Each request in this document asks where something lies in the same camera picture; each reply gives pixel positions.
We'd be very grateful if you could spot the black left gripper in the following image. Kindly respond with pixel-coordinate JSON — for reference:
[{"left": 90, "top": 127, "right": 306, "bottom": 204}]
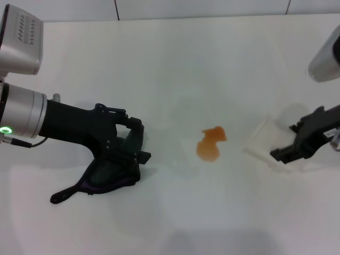
[{"left": 39, "top": 99, "right": 152, "bottom": 171}]

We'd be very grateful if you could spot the dark rag with loop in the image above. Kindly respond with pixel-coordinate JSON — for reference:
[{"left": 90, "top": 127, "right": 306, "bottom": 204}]
[{"left": 50, "top": 127, "right": 146, "bottom": 205}]

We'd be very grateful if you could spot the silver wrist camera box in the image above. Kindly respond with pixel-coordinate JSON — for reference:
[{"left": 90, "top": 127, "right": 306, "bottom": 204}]
[
  {"left": 307, "top": 24, "right": 340, "bottom": 83},
  {"left": 0, "top": 3, "right": 44, "bottom": 76}
]

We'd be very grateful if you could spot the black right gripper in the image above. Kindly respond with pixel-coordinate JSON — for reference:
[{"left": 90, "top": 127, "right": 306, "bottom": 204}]
[{"left": 269, "top": 104, "right": 340, "bottom": 164}]

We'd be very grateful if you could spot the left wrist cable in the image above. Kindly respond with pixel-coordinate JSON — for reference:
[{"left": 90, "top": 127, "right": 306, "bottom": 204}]
[{"left": 0, "top": 134, "right": 46, "bottom": 148}]

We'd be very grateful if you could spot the orange brown liquid stain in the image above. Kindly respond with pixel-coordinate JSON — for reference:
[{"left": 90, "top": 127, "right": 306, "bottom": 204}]
[{"left": 195, "top": 125, "right": 228, "bottom": 163}]

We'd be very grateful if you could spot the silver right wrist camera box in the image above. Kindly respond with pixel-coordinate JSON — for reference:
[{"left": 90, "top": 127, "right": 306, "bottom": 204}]
[{"left": 307, "top": 24, "right": 340, "bottom": 83}]

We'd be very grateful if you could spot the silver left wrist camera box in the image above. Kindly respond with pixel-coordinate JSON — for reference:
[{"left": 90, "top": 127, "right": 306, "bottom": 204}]
[{"left": 0, "top": 3, "right": 44, "bottom": 76}]

